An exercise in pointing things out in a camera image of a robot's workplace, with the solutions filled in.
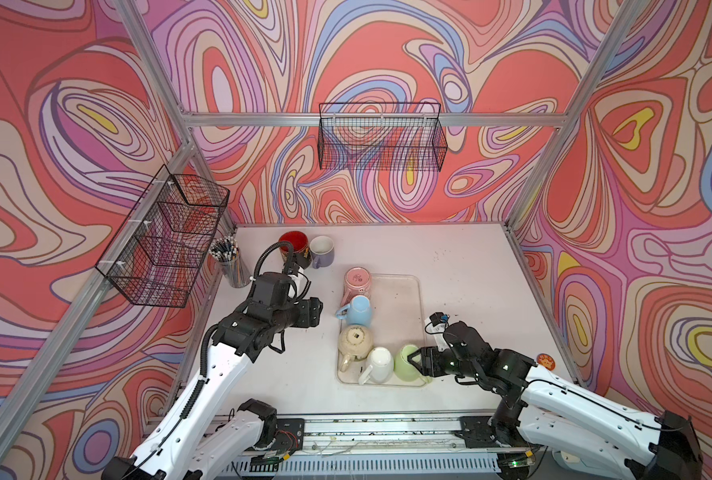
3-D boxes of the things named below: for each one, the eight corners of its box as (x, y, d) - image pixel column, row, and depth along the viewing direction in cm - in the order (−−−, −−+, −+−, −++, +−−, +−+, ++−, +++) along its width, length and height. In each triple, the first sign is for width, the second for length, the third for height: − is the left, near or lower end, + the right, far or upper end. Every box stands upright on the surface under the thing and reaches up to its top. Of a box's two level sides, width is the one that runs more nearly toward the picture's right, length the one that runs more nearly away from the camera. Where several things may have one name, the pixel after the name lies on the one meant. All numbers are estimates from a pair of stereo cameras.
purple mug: (311, 270, 108) (308, 256, 101) (314, 249, 114) (311, 235, 108) (333, 270, 108) (331, 256, 101) (334, 249, 114) (333, 235, 108)
